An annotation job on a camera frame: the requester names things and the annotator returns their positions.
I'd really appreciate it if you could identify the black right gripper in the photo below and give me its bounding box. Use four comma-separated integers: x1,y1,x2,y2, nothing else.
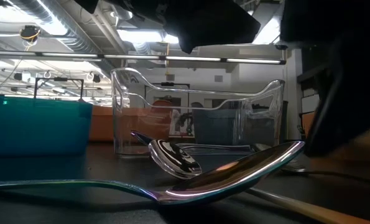
279,0,370,158

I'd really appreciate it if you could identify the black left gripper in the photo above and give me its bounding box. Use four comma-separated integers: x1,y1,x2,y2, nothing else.
109,0,262,54

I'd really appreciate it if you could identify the clear plastic bin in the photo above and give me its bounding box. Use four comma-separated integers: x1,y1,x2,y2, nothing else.
109,67,287,159

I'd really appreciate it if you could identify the small orange tray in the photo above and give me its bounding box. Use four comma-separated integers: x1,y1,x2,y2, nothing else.
301,111,370,166

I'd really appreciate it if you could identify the long ceiling light bar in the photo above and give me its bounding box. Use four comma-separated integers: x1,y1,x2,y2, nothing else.
0,50,287,65

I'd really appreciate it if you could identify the large orange plastic bin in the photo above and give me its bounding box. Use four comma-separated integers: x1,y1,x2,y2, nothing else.
89,99,173,143

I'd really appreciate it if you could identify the black metal rack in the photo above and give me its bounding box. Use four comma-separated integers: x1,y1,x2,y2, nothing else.
33,77,85,102

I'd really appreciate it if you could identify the pile of assorted spoons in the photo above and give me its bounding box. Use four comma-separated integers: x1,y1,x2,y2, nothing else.
0,139,370,224

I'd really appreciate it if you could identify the small blue tray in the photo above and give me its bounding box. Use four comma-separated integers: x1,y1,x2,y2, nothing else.
0,94,94,157

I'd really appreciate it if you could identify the silver spoon orange handle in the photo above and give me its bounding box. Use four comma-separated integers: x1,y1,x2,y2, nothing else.
148,139,370,224

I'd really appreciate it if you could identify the silver ventilation duct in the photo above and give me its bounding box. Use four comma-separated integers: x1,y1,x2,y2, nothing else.
4,0,132,86

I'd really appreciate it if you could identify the black ceiling cable reel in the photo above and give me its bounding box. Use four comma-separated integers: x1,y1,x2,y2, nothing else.
19,24,42,44

